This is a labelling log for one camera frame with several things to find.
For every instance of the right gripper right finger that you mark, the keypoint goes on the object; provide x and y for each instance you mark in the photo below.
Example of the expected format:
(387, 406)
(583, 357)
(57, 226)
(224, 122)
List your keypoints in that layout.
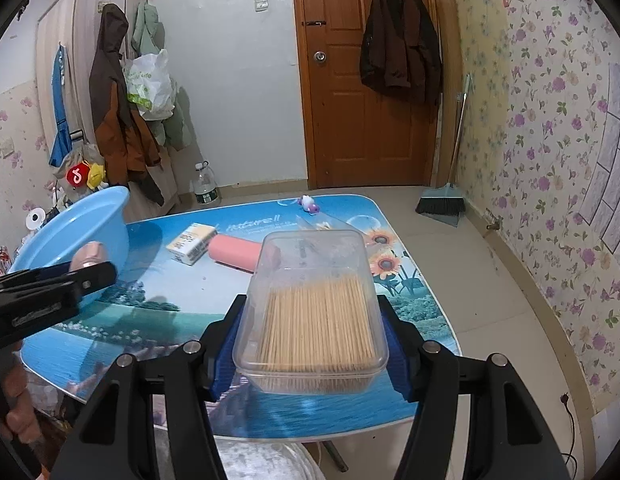
(508, 437)

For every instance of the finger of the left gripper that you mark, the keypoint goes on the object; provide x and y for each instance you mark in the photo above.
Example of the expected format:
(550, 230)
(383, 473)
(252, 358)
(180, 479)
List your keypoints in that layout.
(94, 276)

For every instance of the yellow white tissue pack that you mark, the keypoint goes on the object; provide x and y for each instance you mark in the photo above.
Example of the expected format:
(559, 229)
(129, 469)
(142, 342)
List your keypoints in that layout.
(192, 243)

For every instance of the pink cylindrical roll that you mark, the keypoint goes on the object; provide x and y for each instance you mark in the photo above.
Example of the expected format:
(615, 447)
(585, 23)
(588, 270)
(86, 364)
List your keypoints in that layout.
(241, 254)

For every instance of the clear toothpick box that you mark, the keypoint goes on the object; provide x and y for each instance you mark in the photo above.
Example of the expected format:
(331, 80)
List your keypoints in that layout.
(311, 323)

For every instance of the Hello Kitty figurine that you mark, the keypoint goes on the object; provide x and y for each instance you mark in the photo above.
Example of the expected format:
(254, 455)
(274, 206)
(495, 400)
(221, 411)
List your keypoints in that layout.
(308, 204)

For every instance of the person's left hand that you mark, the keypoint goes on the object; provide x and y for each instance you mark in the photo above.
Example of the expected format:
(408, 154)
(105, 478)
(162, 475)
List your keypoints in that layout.
(21, 419)

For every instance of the light blue plastic basin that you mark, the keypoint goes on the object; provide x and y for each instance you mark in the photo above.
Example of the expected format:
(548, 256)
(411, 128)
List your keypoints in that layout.
(95, 218)

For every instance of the white tape roll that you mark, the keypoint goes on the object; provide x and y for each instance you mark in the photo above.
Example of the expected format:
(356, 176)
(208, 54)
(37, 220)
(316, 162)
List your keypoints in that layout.
(35, 219)

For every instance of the red TikTok plush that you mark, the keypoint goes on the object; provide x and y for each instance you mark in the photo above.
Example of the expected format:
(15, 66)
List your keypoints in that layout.
(78, 174)

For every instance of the yellow plush toy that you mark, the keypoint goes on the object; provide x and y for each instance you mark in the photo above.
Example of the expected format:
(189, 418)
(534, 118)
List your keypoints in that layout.
(96, 176)

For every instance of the brown orange hanging coat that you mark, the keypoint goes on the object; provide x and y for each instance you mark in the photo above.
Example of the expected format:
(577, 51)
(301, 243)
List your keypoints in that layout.
(123, 137)

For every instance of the large clear water bottle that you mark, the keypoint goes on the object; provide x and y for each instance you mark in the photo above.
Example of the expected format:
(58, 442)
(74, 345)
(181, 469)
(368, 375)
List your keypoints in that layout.
(205, 186)

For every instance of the white green plastic bag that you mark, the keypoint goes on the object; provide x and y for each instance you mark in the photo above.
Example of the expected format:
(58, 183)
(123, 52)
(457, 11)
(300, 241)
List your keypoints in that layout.
(150, 87)

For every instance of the teal broom with dustpan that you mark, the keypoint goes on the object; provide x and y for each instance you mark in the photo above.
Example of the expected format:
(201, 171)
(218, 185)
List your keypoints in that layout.
(447, 203)

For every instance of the pale green hanging garment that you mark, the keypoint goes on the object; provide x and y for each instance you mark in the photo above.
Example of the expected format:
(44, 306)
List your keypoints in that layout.
(172, 131)

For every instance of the wooden wardrobe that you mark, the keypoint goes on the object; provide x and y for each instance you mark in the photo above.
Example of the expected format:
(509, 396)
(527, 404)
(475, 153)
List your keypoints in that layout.
(74, 24)

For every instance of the brown wooden door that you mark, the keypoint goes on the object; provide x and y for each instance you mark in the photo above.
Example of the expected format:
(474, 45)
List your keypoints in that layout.
(355, 136)

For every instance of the dark brown hanging jacket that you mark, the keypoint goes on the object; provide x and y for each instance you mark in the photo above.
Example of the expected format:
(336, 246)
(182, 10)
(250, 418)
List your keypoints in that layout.
(400, 53)

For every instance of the blue strap bag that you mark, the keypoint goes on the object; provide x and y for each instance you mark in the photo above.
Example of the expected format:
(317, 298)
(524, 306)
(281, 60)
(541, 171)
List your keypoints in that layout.
(62, 145)

